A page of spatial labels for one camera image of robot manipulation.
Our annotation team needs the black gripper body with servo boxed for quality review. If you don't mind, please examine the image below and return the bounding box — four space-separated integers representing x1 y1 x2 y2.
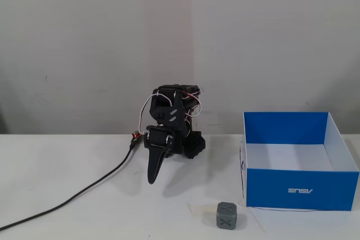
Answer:
143 125 184 159

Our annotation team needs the gray block with X marks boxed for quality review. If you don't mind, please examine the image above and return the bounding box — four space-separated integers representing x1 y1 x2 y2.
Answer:
216 201 237 229

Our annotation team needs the clear tape strip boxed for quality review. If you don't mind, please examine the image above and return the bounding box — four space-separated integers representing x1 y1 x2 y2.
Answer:
187 203 219 216

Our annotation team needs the white red gripper servo wire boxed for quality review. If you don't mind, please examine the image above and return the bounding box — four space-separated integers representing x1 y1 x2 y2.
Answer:
138 93 173 135

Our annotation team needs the small controller board red LED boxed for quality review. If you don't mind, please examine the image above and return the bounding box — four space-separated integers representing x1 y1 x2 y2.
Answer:
130 130 146 143

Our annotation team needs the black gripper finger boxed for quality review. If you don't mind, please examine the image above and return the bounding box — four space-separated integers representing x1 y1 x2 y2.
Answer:
146 147 159 186
155 151 168 182

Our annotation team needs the blue ASUS cardboard box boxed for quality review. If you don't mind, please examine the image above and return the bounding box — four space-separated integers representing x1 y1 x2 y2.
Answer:
242 111 360 212

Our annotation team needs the black robot arm with base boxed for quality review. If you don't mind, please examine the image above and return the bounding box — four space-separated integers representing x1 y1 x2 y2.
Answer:
150 83 206 160

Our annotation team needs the black power cable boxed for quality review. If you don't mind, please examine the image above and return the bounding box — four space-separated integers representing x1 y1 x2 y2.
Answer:
0 138 139 231

